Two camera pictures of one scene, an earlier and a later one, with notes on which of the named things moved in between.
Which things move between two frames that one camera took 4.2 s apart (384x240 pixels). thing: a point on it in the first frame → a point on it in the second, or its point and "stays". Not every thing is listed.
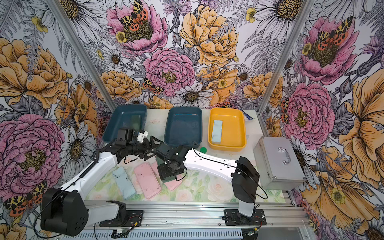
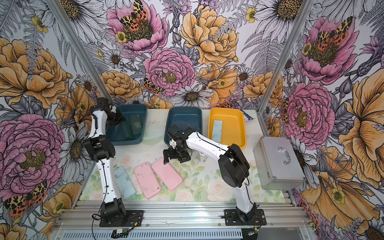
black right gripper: [164, 173] → [170, 150]
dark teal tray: [183, 127] stays
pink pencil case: [172, 185] stays
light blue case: [217, 127] stays
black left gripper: [147, 148] → [120, 117]
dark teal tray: [127, 116] stays
